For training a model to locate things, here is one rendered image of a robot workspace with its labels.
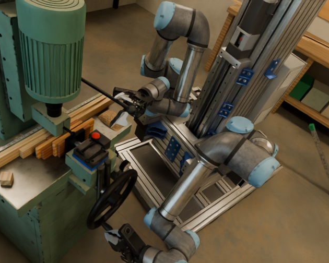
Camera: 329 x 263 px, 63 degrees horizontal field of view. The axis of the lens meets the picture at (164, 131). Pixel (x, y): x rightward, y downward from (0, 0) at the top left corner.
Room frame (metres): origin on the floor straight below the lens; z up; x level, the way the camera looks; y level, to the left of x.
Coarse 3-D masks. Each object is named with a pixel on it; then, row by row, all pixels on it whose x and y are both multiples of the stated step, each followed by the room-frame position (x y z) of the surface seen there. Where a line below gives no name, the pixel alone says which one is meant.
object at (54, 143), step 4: (88, 120) 0.75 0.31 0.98; (92, 120) 0.76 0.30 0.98; (84, 124) 0.72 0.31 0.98; (92, 124) 0.76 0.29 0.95; (76, 128) 0.69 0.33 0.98; (80, 128) 0.70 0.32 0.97; (92, 128) 0.77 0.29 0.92; (64, 136) 0.63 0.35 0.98; (56, 140) 0.60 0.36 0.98; (60, 140) 0.60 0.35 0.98; (52, 144) 0.58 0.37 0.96; (56, 144) 0.59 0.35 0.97; (56, 148) 0.59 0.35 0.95; (56, 152) 0.59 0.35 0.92
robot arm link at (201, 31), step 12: (204, 24) 1.12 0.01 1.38; (192, 36) 1.10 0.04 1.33; (204, 36) 1.11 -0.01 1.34; (192, 48) 1.10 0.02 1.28; (204, 48) 1.10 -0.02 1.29; (192, 60) 1.08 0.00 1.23; (180, 72) 1.08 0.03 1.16; (192, 72) 1.07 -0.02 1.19; (180, 84) 1.05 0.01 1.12; (192, 84) 1.07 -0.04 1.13; (180, 96) 1.03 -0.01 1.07; (168, 108) 0.99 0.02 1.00; (180, 108) 1.01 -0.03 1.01
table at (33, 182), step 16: (96, 128) 0.79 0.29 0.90; (128, 128) 0.89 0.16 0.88; (112, 144) 0.78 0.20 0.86; (16, 160) 0.50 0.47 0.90; (32, 160) 0.53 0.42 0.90; (48, 160) 0.55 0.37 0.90; (64, 160) 0.58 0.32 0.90; (16, 176) 0.44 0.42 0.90; (32, 176) 0.47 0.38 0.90; (48, 176) 0.49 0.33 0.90; (64, 176) 0.52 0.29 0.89; (0, 192) 0.37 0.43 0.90; (16, 192) 0.39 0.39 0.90; (32, 192) 0.41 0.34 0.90; (48, 192) 0.45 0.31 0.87; (16, 208) 0.34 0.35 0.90
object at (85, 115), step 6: (102, 102) 0.93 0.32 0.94; (108, 102) 0.95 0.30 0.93; (114, 102) 1.00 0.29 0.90; (90, 108) 0.86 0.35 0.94; (96, 108) 0.88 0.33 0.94; (102, 108) 0.92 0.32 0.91; (78, 114) 0.80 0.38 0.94; (84, 114) 0.81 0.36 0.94; (90, 114) 0.84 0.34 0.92; (72, 120) 0.75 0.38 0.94; (84, 120) 0.81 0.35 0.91; (48, 132) 0.65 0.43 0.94; (42, 138) 0.61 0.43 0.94; (30, 144) 0.56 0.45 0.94; (36, 144) 0.57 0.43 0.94; (24, 150) 0.53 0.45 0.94; (30, 150) 0.55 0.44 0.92; (24, 156) 0.52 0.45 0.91
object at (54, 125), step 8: (40, 104) 0.68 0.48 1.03; (32, 112) 0.66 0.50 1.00; (40, 112) 0.65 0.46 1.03; (64, 112) 0.69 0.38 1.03; (40, 120) 0.64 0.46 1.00; (48, 120) 0.63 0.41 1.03; (56, 120) 0.64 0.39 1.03; (64, 120) 0.66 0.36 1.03; (48, 128) 0.63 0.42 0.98; (56, 128) 0.62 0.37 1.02; (56, 136) 0.62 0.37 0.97
